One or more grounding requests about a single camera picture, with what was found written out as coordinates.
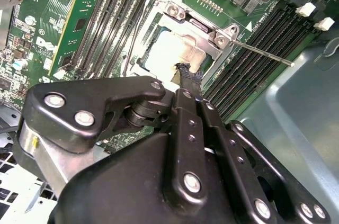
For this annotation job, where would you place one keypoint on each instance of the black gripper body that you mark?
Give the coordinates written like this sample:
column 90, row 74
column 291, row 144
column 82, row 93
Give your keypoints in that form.
column 119, row 195

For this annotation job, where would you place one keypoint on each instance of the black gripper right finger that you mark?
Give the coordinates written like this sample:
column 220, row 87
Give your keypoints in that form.
column 238, row 160

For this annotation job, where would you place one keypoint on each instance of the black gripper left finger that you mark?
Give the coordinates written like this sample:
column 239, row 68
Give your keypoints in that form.
column 79, row 94

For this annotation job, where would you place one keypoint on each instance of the metal locking lever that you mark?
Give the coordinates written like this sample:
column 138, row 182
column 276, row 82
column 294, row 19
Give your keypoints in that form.
column 262, row 52
column 127, row 57

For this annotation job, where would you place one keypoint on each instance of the metal socket cover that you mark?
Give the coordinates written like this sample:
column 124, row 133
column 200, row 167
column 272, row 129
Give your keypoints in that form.
column 145, row 44

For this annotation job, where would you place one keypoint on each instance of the silver CPU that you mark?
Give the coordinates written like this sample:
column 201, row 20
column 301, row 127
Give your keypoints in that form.
column 169, row 52

